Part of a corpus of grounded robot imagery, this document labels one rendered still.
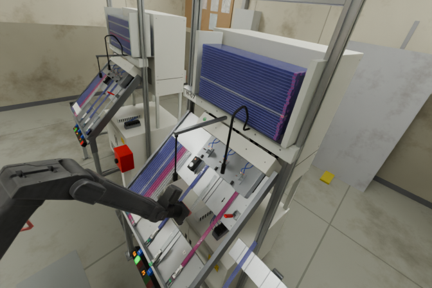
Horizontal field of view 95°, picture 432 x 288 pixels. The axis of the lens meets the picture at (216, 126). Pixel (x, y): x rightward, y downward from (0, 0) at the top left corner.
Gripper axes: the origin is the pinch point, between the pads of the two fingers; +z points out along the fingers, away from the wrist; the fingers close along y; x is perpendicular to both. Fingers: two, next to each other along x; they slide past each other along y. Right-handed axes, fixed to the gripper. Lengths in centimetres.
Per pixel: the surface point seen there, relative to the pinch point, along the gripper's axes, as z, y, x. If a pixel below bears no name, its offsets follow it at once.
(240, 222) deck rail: 4.4, -21.0, -12.8
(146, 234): 4.2, 15.3, 26.8
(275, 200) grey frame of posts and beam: 17.3, -24.3, -28.8
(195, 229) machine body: 33.7, 8.4, 17.6
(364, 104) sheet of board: 184, -7, -180
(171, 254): 4.4, -3.6, 20.9
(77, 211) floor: 36, 118, 98
